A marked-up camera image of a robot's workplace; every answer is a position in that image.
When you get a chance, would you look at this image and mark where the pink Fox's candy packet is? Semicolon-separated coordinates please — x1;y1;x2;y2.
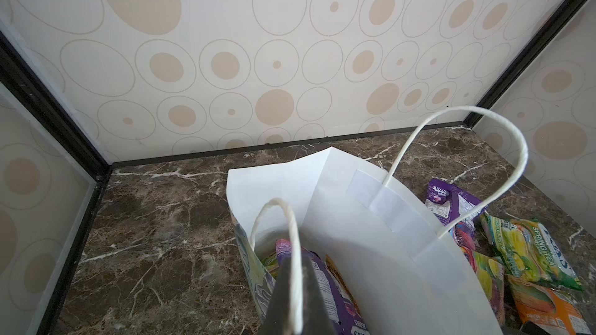
453;222;505;325

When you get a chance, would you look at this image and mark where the white patterned paper bag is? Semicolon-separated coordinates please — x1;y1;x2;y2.
226;105;530;335

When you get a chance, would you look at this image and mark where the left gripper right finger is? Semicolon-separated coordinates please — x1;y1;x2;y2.
301;254;335;335

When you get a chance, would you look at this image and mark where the purple snack packet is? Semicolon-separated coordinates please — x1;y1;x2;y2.
276;239;369;334
425;178;487;251

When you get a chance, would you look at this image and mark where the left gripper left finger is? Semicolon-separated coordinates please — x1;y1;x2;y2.
258;260;292;335

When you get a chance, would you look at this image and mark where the orange Fox's snack packet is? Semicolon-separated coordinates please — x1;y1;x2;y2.
507;275;595;334

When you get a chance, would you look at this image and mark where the yellow green snack packet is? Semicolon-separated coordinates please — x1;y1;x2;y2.
480;212;583;291

